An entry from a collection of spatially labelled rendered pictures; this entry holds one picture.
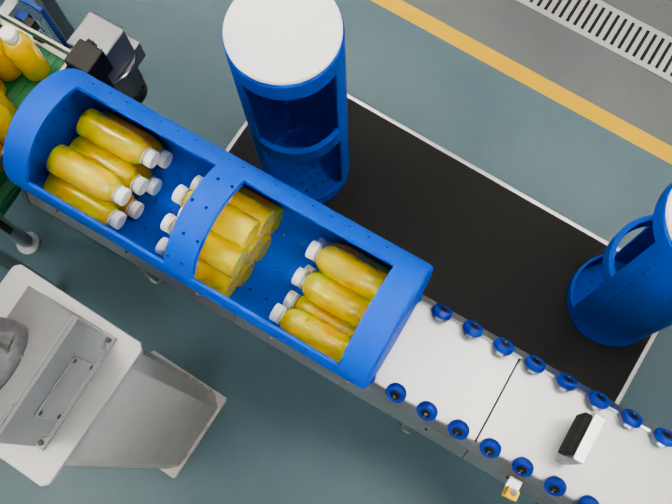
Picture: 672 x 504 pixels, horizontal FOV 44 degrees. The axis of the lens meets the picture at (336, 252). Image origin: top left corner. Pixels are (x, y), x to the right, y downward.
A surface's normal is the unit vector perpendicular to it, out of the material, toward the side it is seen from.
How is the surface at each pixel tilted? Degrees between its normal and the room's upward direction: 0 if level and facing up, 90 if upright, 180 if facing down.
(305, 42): 0
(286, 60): 0
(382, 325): 15
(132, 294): 0
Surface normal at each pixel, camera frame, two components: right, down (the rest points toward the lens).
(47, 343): -0.62, -0.52
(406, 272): 0.27, -0.69
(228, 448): -0.03, -0.25
